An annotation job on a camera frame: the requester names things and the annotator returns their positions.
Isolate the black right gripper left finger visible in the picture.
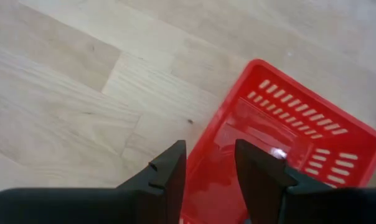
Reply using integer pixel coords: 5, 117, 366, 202
116, 139, 188, 224

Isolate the red plastic basket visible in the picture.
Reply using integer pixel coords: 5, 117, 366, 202
179, 58, 376, 224

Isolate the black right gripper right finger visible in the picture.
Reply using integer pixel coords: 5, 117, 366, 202
234, 138, 334, 224

